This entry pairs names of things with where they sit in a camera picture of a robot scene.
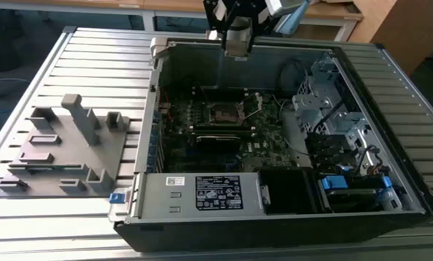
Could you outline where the metal wire locking lever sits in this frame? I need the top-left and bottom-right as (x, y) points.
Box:
(242, 104), (265, 120)
(197, 86), (213, 106)

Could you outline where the metal socket cover frame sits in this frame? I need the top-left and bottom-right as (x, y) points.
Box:
(238, 92), (263, 109)

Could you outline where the metal CPU socket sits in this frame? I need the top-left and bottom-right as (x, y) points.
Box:
(208, 102), (247, 126)

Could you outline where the black RAM slot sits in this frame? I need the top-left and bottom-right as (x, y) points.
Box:
(192, 128), (255, 136)
(190, 123), (253, 131)

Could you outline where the grey case latch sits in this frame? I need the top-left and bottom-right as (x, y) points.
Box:
(149, 37), (177, 67)

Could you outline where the pale blue teach pendant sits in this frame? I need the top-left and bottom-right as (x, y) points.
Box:
(273, 0), (311, 36)

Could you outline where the wooden top desk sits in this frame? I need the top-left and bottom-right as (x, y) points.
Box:
(0, 0), (154, 30)
(153, 0), (365, 41)

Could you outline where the silver metal drive cage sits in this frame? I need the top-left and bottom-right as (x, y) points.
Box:
(290, 58), (373, 153)

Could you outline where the green motherboard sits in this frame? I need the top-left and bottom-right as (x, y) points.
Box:
(152, 86), (303, 173)

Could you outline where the black graphics card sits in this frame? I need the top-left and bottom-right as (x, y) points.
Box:
(194, 134), (243, 161)

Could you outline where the wooden cabinet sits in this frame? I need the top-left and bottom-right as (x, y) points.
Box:
(347, 0), (433, 76)

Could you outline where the black disk bay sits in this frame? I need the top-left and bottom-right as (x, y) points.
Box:
(305, 133), (358, 175)

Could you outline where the grey plastic parts rack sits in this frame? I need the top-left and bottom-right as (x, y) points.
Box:
(0, 94), (132, 198)

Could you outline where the black power supply label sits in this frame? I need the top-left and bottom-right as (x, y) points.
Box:
(194, 175), (242, 210)

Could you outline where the black plastic shroud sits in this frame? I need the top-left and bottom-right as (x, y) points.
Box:
(257, 168), (321, 215)

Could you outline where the grey power supply unit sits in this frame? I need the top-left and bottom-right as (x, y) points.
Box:
(126, 171), (271, 220)

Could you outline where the blue disk carrier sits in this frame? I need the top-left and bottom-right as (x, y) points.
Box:
(319, 175), (397, 214)

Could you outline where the green RAM stick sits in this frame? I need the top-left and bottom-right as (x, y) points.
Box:
(25, 164), (66, 173)

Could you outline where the black hard disk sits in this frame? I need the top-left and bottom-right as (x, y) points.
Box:
(326, 189), (378, 213)

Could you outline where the black open PC case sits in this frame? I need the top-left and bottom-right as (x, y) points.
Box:
(106, 36), (433, 253)

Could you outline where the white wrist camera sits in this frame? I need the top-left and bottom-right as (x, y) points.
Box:
(265, 0), (286, 15)

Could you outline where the black looped case cable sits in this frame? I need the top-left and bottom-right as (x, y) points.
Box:
(275, 58), (307, 99)

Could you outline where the grey braided wire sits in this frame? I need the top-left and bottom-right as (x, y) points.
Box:
(273, 95), (297, 116)

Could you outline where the black drive data cable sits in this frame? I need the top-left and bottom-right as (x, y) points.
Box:
(311, 99), (346, 134)

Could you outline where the blue floor cable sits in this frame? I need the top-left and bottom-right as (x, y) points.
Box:
(0, 77), (32, 85)

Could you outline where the black drive power cable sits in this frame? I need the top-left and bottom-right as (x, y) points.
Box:
(355, 145), (386, 177)

